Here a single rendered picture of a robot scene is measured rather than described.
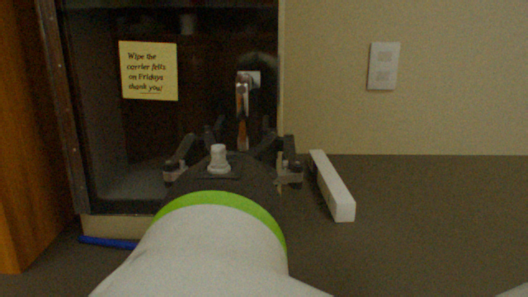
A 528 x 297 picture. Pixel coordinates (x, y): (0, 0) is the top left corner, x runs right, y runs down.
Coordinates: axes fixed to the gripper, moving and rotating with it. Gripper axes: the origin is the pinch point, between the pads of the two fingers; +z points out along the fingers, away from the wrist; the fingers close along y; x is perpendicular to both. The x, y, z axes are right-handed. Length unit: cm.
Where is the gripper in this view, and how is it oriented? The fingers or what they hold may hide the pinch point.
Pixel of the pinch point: (242, 132)
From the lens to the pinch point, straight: 49.1
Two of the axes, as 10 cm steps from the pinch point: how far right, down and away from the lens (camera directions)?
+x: 0.0, 9.4, 3.5
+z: 0.2, -3.5, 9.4
